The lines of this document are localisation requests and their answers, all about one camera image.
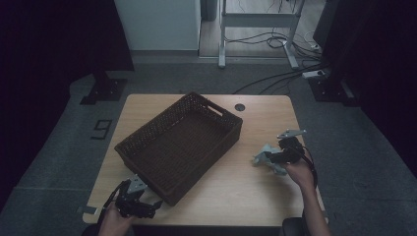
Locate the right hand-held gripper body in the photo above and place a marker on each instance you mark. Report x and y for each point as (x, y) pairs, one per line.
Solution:
(291, 150)

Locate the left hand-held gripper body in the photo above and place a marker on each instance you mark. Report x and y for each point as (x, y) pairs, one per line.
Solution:
(131, 203)

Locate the light blue cloth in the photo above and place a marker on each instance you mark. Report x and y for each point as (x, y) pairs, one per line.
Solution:
(262, 159)

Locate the brown woven basket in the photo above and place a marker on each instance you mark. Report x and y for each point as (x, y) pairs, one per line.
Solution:
(178, 150)

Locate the person's left hand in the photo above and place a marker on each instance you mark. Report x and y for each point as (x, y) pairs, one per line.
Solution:
(114, 223)

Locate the person's right hand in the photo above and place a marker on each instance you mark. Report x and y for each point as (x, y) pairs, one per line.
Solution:
(303, 177)

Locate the grey tape strip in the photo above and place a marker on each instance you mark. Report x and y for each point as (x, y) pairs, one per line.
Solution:
(87, 210)

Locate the black round table grommet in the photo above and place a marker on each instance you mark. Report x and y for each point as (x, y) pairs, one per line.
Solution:
(240, 107)

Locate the black stand base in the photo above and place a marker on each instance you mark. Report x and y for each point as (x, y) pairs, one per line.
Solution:
(331, 91)
(105, 91)

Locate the white power strip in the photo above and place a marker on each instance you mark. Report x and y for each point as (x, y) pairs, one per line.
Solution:
(313, 74)

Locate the white plug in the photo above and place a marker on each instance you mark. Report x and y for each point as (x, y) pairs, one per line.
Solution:
(314, 47)

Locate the dark curtain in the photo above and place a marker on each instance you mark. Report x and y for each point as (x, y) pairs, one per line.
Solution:
(42, 82)
(383, 82)

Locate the dark grey bin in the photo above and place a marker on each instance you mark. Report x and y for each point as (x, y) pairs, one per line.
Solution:
(209, 10)

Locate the white cabinet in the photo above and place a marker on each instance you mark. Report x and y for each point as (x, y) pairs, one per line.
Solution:
(160, 26)

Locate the white metal stand frame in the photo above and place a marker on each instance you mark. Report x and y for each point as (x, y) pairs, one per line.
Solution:
(259, 19)

